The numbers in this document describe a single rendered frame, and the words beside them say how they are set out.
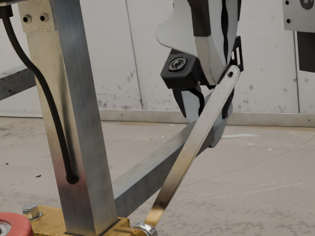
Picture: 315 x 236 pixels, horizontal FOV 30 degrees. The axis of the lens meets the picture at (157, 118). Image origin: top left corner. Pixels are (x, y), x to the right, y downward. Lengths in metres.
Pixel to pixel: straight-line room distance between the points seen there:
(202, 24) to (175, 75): 0.27
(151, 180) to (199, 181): 2.08
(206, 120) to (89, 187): 0.12
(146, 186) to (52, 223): 0.14
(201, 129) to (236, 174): 2.27
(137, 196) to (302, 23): 0.61
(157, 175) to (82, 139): 0.21
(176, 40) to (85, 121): 0.10
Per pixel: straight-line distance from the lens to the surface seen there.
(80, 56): 0.50
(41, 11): 0.48
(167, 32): 0.51
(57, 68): 0.49
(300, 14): 1.17
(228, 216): 2.43
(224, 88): 0.52
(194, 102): 0.83
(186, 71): 0.74
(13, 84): 0.86
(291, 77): 3.28
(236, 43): 0.85
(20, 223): 0.51
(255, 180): 2.73
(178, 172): 0.55
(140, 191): 0.67
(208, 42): 0.49
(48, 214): 0.60
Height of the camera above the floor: 1.12
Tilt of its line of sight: 17 degrees down
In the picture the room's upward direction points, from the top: 8 degrees counter-clockwise
